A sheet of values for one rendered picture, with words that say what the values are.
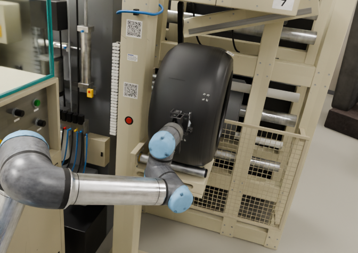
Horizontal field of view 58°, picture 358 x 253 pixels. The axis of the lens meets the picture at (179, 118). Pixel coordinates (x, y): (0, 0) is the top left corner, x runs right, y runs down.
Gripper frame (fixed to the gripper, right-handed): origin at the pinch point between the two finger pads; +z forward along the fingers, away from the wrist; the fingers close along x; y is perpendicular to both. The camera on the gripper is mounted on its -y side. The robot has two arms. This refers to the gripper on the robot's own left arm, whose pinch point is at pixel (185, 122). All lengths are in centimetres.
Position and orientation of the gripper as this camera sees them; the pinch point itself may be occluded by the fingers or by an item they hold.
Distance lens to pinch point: 128.5
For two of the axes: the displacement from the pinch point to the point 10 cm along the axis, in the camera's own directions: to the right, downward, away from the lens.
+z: 2.4, -2.6, 9.3
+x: -9.6, -1.9, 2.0
